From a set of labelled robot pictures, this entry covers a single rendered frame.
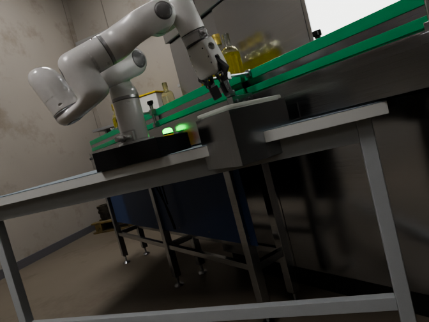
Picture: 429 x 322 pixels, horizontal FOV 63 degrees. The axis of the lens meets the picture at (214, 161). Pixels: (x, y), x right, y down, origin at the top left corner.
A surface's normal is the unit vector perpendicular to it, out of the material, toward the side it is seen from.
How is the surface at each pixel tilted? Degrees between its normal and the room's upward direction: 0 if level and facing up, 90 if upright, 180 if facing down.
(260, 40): 90
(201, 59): 106
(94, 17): 90
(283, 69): 90
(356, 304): 90
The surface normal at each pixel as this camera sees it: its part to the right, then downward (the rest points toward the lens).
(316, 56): -0.79, 0.25
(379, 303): -0.32, 0.15
